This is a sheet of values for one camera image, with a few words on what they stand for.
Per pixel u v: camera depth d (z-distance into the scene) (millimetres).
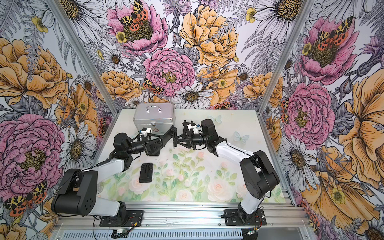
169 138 845
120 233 726
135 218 740
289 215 1160
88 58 914
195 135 769
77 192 439
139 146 739
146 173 871
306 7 717
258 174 467
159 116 1017
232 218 731
